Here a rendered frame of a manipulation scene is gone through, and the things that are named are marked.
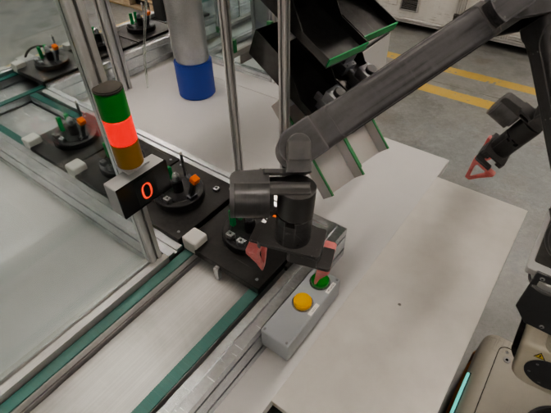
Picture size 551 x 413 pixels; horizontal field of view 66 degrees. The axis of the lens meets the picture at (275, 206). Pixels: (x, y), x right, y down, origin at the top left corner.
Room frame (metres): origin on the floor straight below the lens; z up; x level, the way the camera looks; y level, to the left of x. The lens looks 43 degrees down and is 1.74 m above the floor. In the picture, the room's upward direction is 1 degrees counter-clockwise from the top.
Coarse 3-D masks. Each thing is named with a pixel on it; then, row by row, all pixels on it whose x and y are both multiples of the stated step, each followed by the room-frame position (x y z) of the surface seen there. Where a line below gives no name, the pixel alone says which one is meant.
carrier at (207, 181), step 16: (176, 176) 0.88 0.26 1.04; (208, 176) 0.97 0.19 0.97; (176, 192) 0.87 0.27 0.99; (208, 192) 0.90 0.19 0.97; (224, 192) 0.89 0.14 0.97; (160, 208) 0.83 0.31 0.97; (176, 208) 0.81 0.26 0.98; (192, 208) 0.83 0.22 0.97; (208, 208) 0.83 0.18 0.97; (160, 224) 0.77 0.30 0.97; (176, 224) 0.77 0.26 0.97; (192, 224) 0.77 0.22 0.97; (176, 240) 0.72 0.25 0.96
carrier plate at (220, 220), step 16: (224, 208) 0.83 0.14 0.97; (208, 224) 0.77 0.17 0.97; (208, 240) 0.71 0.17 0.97; (208, 256) 0.66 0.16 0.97; (224, 256) 0.66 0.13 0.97; (240, 256) 0.66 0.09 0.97; (272, 256) 0.65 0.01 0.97; (224, 272) 0.62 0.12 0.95; (240, 272) 0.61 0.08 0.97; (256, 272) 0.61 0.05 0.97; (272, 272) 0.61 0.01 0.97; (256, 288) 0.56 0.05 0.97
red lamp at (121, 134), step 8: (128, 120) 0.64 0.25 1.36; (104, 128) 0.64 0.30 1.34; (112, 128) 0.63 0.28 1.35; (120, 128) 0.63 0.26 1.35; (128, 128) 0.64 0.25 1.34; (112, 136) 0.63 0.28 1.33; (120, 136) 0.63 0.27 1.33; (128, 136) 0.63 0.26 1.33; (136, 136) 0.65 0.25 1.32; (112, 144) 0.63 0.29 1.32; (120, 144) 0.63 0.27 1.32; (128, 144) 0.63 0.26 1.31
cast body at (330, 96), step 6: (336, 84) 0.92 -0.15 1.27; (330, 90) 0.90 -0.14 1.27; (336, 90) 0.89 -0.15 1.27; (342, 90) 0.89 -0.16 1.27; (318, 96) 0.93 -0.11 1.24; (324, 96) 0.90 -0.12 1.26; (330, 96) 0.88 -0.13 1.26; (336, 96) 0.88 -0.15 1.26; (318, 102) 0.91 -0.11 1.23; (324, 102) 0.90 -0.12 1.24; (318, 108) 0.91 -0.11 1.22
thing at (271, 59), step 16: (256, 32) 1.01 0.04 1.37; (272, 32) 1.06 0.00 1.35; (256, 48) 1.01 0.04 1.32; (272, 48) 0.97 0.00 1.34; (304, 48) 1.07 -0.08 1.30; (272, 64) 0.97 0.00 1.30; (304, 64) 1.04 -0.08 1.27; (320, 64) 1.02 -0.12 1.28; (304, 80) 0.99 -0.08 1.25; (320, 80) 1.00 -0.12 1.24; (304, 96) 0.94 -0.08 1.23; (304, 112) 0.89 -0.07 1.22
